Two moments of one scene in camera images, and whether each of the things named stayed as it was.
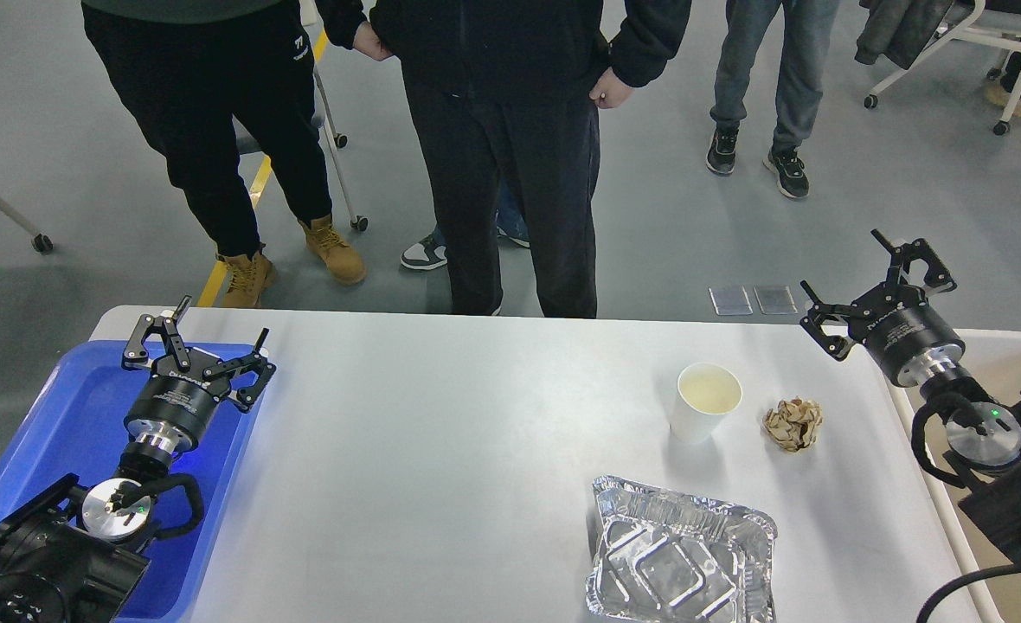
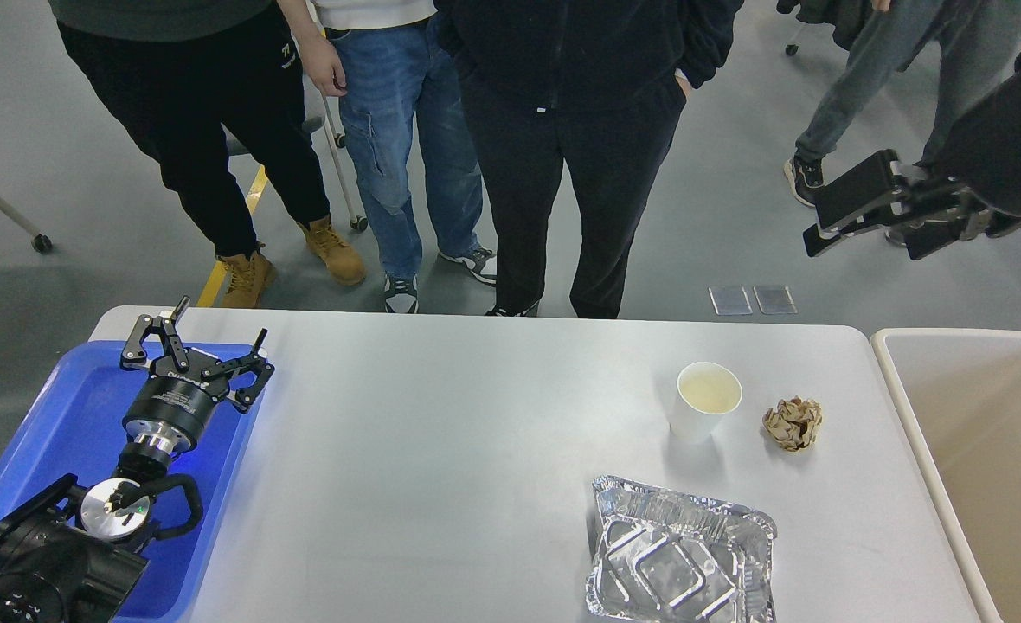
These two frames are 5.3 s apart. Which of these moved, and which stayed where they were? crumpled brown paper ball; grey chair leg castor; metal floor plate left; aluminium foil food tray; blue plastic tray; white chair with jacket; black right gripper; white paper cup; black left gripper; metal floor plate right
Moved: white chair with jacket; black right gripper
Stayed: blue plastic tray; black left gripper; crumpled brown paper ball; aluminium foil food tray; metal floor plate right; white paper cup; grey chair leg castor; metal floor plate left
